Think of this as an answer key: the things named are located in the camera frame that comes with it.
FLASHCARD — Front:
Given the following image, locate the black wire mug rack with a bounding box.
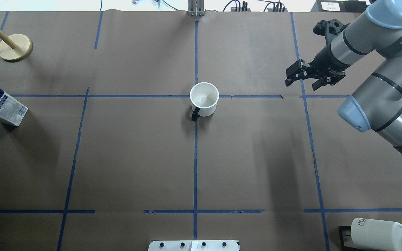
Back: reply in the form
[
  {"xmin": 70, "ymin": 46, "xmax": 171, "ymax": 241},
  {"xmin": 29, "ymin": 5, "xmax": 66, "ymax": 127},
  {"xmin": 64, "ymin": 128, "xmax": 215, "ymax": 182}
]
[{"xmin": 338, "ymin": 226, "xmax": 359, "ymax": 251}]

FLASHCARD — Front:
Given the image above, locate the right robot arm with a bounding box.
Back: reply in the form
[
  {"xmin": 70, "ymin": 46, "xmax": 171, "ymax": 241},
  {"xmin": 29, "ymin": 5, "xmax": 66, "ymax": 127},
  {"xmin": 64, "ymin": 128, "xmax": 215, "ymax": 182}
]
[{"xmin": 285, "ymin": 0, "xmax": 402, "ymax": 154}]

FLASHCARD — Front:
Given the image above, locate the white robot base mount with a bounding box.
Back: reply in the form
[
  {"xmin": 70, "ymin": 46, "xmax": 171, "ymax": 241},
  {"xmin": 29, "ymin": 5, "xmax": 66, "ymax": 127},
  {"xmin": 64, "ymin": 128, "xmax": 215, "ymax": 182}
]
[{"xmin": 148, "ymin": 239, "xmax": 240, "ymax": 251}]

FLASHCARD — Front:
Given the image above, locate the white smiley face mug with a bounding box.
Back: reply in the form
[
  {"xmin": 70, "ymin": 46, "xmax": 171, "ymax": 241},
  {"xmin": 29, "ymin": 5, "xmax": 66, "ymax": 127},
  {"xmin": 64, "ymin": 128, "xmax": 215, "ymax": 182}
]
[{"xmin": 189, "ymin": 82, "xmax": 219, "ymax": 122}]

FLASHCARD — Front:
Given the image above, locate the wooden mug tree stand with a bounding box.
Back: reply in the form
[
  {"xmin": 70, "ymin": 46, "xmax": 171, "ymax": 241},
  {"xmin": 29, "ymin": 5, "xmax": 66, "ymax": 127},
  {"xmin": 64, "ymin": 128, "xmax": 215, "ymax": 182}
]
[{"xmin": 0, "ymin": 29, "xmax": 33, "ymax": 62}]

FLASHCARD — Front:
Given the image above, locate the black box with label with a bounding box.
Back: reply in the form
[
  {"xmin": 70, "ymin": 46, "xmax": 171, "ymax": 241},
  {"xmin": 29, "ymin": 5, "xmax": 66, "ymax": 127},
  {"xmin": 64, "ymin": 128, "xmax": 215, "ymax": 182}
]
[{"xmin": 311, "ymin": 0, "xmax": 368, "ymax": 13}]

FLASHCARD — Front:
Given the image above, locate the black power strip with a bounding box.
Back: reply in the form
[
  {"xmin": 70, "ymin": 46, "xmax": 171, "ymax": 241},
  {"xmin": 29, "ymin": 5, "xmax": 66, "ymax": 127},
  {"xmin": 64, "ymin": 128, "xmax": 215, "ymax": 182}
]
[
  {"xmin": 228, "ymin": 0, "xmax": 251, "ymax": 12},
  {"xmin": 264, "ymin": 1, "xmax": 287, "ymax": 12}
]

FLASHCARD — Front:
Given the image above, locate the aluminium frame post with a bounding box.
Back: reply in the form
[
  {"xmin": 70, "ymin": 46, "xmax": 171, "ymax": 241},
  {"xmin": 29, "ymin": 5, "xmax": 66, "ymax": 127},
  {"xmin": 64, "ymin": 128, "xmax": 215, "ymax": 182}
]
[{"xmin": 187, "ymin": 0, "xmax": 205, "ymax": 16}]

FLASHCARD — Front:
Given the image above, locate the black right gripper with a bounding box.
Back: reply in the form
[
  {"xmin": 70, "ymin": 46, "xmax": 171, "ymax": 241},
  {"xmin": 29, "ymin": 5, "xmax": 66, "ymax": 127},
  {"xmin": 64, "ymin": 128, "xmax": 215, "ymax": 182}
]
[{"xmin": 285, "ymin": 47, "xmax": 347, "ymax": 91}]

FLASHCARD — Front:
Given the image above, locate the white ribbed mug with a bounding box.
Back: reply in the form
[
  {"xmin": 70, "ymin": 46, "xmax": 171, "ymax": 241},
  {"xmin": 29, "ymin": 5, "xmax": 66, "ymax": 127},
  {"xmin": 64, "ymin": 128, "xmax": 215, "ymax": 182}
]
[{"xmin": 350, "ymin": 218, "xmax": 402, "ymax": 251}]

